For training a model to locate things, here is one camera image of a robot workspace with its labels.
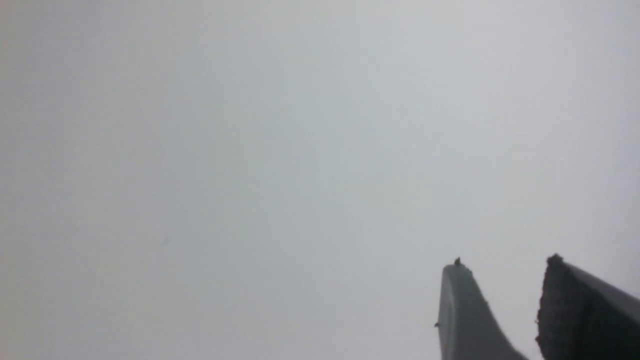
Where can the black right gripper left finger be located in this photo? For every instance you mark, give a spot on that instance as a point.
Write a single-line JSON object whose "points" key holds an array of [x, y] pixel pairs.
{"points": [[467, 328]]}

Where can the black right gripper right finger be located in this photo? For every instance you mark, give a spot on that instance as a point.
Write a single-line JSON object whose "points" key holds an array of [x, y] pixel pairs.
{"points": [[582, 317]]}

